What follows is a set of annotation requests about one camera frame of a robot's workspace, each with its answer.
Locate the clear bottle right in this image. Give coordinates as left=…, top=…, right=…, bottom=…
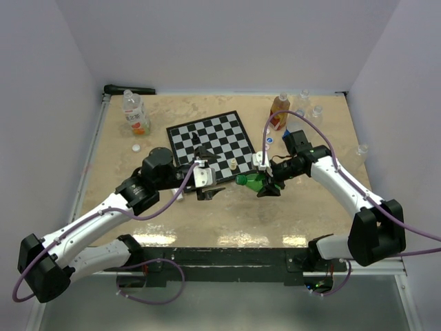
left=309, top=105, right=323, bottom=127

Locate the loose purple cable loop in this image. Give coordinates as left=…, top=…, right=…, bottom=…
left=116, top=257, right=187, bottom=305

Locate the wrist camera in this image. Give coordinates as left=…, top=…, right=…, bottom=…
left=193, top=159, right=216, bottom=188
left=251, top=151, right=271, bottom=173

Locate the clear crushed plastic bottle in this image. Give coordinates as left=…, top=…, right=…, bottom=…
left=348, top=144, right=369, bottom=172

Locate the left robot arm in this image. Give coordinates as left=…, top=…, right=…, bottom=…
left=12, top=146, right=218, bottom=303

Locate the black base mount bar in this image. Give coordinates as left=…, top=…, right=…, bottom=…
left=115, top=246, right=349, bottom=289

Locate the green bottle cap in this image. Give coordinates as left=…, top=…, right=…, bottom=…
left=235, top=175, right=247, bottom=185

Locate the amber red label bottle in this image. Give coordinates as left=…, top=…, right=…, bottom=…
left=269, top=92, right=291, bottom=130

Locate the orange label tea bottle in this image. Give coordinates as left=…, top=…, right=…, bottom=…
left=122, top=90, right=150, bottom=135

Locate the cream chess piece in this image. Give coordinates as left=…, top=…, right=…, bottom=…
left=229, top=159, right=237, bottom=170

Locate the Pepsi label clear bottle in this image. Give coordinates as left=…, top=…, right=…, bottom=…
left=283, top=117, right=304, bottom=137

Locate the black chess piece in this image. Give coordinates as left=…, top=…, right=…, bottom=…
left=192, top=132, right=200, bottom=144

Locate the green plastic bottle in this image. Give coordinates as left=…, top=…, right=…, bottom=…
left=242, top=173, right=266, bottom=193

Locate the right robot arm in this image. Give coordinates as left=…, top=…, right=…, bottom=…
left=252, top=130, right=406, bottom=271

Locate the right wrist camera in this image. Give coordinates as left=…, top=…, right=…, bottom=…
left=251, top=151, right=271, bottom=173

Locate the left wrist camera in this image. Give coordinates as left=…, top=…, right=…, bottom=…
left=193, top=159, right=216, bottom=188

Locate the black white chessboard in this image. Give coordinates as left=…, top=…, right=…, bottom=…
left=166, top=110, right=255, bottom=183

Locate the white tube bottle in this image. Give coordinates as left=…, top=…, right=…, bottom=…
left=171, top=188, right=183, bottom=201

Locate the clear bottle back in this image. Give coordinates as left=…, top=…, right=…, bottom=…
left=297, top=89, right=311, bottom=111

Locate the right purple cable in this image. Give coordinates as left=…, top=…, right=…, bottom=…
left=260, top=110, right=441, bottom=258

